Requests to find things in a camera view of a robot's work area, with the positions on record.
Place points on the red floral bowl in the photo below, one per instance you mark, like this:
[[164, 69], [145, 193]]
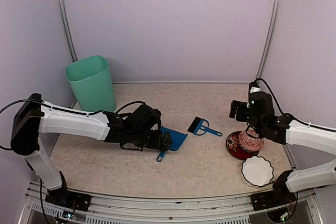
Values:
[[236, 150]]

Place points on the blue hand brush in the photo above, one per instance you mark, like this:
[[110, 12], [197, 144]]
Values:
[[200, 127]]

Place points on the teal plastic waste bin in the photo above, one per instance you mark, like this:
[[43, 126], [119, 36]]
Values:
[[91, 82]]

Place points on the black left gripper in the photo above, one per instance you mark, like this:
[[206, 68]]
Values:
[[165, 145]]

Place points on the blue dustpan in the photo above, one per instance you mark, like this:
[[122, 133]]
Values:
[[178, 139]]

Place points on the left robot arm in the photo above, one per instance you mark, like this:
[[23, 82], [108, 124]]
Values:
[[141, 128]]

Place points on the pink patterned bowl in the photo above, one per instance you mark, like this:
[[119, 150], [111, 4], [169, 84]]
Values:
[[250, 142]]

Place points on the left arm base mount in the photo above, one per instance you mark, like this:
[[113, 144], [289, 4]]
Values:
[[66, 198]]

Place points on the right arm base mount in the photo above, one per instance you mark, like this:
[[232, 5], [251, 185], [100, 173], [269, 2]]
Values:
[[279, 195]]

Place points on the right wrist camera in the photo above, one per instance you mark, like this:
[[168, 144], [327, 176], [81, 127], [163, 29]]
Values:
[[254, 87]]

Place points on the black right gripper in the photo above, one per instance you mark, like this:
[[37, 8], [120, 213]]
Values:
[[240, 116]]

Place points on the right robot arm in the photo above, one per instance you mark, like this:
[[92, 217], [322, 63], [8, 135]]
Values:
[[259, 114]]

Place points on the white scalloped bowl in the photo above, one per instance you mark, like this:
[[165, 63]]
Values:
[[257, 172]]

